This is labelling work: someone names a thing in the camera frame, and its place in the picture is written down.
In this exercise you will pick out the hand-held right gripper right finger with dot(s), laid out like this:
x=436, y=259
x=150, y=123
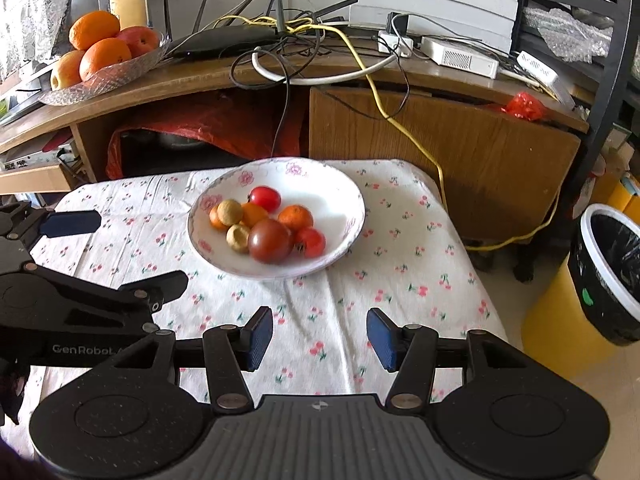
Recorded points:
x=381, y=340

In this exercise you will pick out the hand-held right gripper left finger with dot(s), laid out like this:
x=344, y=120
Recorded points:
x=260, y=338

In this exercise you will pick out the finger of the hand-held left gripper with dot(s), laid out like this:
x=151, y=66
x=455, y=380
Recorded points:
x=70, y=223
x=165, y=285

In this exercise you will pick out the small orange mandarin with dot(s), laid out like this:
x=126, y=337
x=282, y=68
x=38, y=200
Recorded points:
x=254, y=213
x=296, y=216
x=216, y=219

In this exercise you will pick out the brown longan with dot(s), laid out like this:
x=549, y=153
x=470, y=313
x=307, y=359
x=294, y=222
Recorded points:
x=233, y=211
x=238, y=237

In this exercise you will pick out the large dark red tomato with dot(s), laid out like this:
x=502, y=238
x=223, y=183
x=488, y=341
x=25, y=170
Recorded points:
x=270, y=241

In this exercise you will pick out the red cherry tomato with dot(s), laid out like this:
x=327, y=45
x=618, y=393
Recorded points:
x=265, y=198
x=311, y=241

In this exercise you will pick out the white floral plate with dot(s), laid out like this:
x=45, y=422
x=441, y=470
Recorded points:
x=320, y=195

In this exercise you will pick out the metal pot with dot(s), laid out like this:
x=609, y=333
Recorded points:
x=175, y=138

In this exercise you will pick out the yellow red apple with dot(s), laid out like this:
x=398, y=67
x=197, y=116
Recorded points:
x=67, y=70

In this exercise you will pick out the glass fruit bowl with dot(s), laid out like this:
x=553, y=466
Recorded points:
x=120, y=70

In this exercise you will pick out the large orange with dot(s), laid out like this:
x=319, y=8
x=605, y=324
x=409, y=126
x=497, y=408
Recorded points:
x=105, y=57
x=94, y=27

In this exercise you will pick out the large red plastic bag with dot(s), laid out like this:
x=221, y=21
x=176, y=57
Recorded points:
x=225, y=122

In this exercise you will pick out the yellow trash bin black liner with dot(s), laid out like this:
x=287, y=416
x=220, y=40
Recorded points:
x=555, y=320

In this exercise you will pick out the wooden desk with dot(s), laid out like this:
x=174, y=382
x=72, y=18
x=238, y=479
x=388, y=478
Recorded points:
x=475, y=160

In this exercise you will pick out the black router with antennas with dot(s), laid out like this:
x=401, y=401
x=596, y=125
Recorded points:
x=225, y=40

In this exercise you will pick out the small red plastic bag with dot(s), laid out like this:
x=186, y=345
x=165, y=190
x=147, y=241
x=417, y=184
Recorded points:
x=522, y=106

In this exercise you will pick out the yellow box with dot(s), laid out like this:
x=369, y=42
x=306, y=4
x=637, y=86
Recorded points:
x=627, y=192

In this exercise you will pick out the white power adapter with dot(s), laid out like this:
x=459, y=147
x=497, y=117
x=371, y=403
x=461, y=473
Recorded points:
x=395, y=42

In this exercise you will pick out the white labelled network device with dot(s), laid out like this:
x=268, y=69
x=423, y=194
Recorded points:
x=542, y=72

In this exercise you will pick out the black metal shelf rack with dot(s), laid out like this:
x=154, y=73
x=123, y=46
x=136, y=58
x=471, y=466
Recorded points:
x=607, y=85

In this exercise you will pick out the bubble wrap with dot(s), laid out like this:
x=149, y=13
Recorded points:
x=565, y=30

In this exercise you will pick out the white network switch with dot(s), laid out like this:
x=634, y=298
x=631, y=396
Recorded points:
x=460, y=56

